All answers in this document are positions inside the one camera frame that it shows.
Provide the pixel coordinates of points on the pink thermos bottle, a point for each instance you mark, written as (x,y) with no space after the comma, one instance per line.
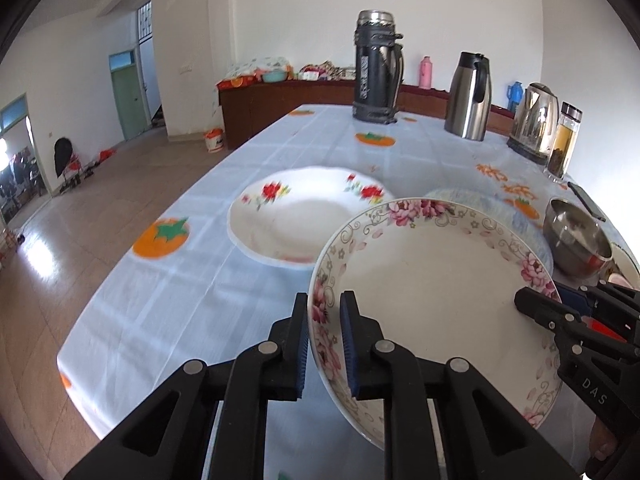
(426,73)

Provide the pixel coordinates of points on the dark wooden sideboard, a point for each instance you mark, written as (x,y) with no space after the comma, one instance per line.
(249,110)

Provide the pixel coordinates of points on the black smartphone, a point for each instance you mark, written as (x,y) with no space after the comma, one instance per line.
(587,201)

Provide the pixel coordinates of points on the person's right hand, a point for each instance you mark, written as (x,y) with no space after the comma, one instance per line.
(602,443)

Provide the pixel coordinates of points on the white enamel bowl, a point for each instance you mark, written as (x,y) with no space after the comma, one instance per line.
(625,265)

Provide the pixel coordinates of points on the steel carafe black lid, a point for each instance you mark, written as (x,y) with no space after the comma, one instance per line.
(469,101)

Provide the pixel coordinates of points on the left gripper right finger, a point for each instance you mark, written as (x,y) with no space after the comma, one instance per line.
(379,369)

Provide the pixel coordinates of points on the pink plastic bowl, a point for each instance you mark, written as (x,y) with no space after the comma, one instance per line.
(618,279)

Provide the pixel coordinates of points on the black chair with clothes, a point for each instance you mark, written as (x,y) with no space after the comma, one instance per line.
(67,164)

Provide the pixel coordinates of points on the dark tall thermos flask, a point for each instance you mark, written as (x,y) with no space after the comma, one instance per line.
(379,67)

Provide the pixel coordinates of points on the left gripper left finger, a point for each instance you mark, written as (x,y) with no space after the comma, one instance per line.
(273,370)

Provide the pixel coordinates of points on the persimmon print tablecloth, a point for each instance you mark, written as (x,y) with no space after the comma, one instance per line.
(208,300)

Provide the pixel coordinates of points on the glass tea bottle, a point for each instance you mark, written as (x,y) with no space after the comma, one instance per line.
(564,141)

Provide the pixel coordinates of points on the pink floral plate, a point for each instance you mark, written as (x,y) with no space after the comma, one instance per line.
(440,278)

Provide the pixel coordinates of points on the green door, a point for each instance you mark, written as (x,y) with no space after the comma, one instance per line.
(129,101)

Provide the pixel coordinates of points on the stainless steel bowl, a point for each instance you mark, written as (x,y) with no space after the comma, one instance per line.
(579,246)

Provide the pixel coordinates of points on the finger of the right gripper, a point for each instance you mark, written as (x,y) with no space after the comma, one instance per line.
(574,333)
(611,305)

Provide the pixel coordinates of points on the red flower white plate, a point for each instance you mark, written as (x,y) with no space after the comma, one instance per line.
(285,219)

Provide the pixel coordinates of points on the white orange bucket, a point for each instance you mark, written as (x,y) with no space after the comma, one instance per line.
(214,140)

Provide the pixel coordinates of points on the stainless electric kettle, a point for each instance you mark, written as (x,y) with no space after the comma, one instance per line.
(535,121)

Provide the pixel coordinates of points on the blue thermos jug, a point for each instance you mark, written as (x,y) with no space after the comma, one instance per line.
(514,94)

